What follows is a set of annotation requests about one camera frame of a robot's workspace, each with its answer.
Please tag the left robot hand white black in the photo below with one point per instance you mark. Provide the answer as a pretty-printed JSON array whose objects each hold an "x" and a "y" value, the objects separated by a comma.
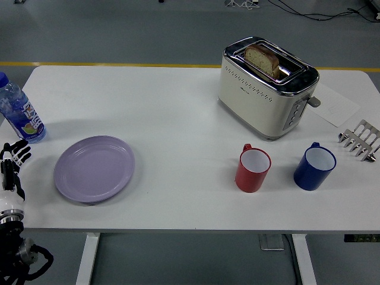
[{"x": 10, "y": 198}]

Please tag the purple plate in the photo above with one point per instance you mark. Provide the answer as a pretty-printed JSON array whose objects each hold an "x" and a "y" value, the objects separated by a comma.
[{"x": 94, "y": 169}]

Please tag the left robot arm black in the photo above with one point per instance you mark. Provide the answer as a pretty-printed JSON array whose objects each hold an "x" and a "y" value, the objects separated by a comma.
[{"x": 15, "y": 237}]

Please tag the clear water bottle blue cap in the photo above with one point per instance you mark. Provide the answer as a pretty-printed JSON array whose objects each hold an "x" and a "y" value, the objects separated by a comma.
[{"x": 23, "y": 115}]

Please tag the white table leg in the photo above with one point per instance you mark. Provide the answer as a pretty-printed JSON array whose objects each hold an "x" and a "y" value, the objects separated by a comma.
[
  {"x": 305, "y": 261},
  {"x": 87, "y": 261}
]

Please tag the red mug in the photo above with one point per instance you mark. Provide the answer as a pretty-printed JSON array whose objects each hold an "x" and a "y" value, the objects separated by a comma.
[{"x": 248, "y": 179}]

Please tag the cream chrome toaster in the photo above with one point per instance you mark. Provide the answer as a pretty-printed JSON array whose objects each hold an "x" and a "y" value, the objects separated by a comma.
[{"x": 255, "y": 107}]

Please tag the bread slice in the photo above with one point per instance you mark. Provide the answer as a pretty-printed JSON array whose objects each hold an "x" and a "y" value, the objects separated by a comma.
[{"x": 262, "y": 59}]

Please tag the blue mug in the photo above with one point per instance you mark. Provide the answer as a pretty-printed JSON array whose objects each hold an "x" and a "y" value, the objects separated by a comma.
[{"x": 308, "y": 178}]

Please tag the white floor stand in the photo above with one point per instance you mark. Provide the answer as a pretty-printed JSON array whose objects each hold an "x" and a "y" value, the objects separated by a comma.
[{"x": 242, "y": 3}]

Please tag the white paper card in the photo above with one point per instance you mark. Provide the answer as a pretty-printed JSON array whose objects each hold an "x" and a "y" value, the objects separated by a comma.
[{"x": 338, "y": 110}]

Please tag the table control panel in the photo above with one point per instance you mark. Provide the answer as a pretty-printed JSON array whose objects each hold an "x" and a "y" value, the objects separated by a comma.
[{"x": 362, "y": 238}]

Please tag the metal toast rack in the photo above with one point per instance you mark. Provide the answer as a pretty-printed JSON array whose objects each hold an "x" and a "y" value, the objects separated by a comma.
[{"x": 360, "y": 139}]

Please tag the grey bracket under table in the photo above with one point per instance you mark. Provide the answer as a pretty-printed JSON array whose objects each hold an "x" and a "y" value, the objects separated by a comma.
[{"x": 270, "y": 242}]

